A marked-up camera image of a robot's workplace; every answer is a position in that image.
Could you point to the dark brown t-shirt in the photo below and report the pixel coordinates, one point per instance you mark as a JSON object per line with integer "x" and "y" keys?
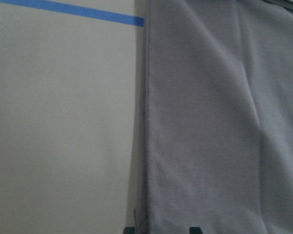
{"x": 217, "y": 149}

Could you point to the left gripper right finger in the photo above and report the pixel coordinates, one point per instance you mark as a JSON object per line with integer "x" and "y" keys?
{"x": 195, "y": 230}

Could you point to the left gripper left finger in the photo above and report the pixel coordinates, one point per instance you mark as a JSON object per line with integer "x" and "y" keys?
{"x": 129, "y": 230}

